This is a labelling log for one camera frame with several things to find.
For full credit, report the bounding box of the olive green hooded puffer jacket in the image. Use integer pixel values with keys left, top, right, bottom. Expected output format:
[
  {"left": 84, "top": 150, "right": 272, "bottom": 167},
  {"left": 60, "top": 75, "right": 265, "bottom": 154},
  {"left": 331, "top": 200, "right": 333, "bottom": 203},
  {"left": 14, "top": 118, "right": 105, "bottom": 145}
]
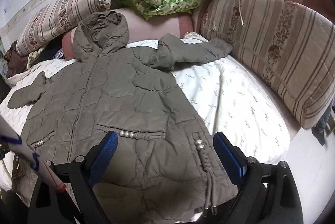
[{"left": 7, "top": 11, "right": 237, "bottom": 223}]

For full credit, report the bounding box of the brown garment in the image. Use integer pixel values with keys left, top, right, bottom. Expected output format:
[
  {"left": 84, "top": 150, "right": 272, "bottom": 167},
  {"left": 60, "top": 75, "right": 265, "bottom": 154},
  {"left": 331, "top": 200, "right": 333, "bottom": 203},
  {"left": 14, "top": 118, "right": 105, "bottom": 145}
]
[{"left": 4, "top": 41, "right": 28, "bottom": 78}]

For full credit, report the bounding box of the striped floral pillow at right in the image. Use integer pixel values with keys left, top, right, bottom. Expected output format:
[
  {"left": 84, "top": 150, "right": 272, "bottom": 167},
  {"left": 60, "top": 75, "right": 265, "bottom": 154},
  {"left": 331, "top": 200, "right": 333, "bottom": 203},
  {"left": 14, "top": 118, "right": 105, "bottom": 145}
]
[{"left": 200, "top": 0, "right": 334, "bottom": 129}]

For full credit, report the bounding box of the striped floral pillow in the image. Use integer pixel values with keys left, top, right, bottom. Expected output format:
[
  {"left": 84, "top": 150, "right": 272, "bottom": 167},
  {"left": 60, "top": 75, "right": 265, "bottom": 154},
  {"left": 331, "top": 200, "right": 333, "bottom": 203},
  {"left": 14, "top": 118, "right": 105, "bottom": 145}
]
[
  {"left": 200, "top": 0, "right": 334, "bottom": 129},
  {"left": 16, "top": 0, "right": 111, "bottom": 56}
]

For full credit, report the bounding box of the striped floral pillow at left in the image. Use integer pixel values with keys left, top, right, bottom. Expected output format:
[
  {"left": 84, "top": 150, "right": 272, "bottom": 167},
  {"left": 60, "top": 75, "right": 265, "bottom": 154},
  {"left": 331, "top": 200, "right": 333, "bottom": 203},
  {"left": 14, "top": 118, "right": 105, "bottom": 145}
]
[{"left": 16, "top": 0, "right": 111, "bottom": 56}]

